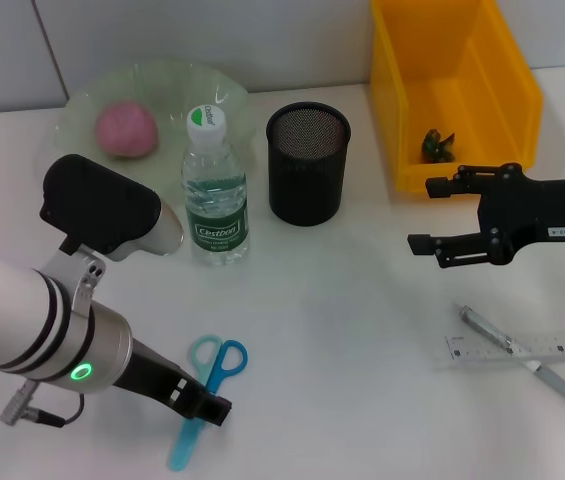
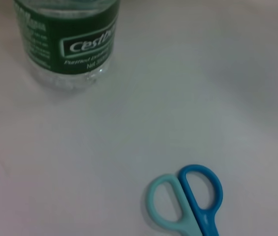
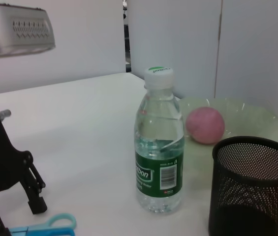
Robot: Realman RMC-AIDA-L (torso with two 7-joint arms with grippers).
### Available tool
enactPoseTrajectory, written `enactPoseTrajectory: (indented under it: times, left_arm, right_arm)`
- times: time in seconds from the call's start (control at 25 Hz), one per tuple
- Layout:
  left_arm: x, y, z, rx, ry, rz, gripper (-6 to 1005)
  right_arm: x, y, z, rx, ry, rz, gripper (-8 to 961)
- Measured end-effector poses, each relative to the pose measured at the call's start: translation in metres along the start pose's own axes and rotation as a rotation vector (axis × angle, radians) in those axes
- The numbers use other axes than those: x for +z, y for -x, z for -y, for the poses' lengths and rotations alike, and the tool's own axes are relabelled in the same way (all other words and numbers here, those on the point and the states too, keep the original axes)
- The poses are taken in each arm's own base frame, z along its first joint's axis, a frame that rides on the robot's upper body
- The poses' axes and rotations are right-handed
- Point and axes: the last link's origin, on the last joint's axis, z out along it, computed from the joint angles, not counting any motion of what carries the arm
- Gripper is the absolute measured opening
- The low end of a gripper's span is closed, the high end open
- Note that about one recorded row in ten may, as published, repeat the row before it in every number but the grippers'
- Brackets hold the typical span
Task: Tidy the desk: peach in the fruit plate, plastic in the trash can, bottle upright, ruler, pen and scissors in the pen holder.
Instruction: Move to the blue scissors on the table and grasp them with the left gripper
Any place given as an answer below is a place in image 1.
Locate left gripper connector cable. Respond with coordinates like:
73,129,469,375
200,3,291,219
0,378,86,429

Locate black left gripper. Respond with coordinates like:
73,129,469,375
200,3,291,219
113,338,234,428

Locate clear grey ballpoint pen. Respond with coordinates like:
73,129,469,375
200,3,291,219
454,303,565,414

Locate blue and teal scissors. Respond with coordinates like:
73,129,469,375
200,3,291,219
168,335,249,472

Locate green glass fruit plate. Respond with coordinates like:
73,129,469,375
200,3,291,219
54,58,257,199

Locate clear plastic ruler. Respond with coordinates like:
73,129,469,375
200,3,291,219
444,327,565,364

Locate pink peach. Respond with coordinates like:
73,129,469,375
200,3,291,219
94,99,158,160

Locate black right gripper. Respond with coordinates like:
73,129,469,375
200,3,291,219
406,161,565,271

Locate green plastic wrapper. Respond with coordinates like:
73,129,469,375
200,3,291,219
420,128,458,164

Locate yellow plastic bin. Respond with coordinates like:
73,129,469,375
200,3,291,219
369,0,545,194

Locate clear green-label water bottle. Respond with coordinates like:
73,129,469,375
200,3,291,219
180,103,252,267

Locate black mesh pen holder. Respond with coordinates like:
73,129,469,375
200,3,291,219
265,102,352,227

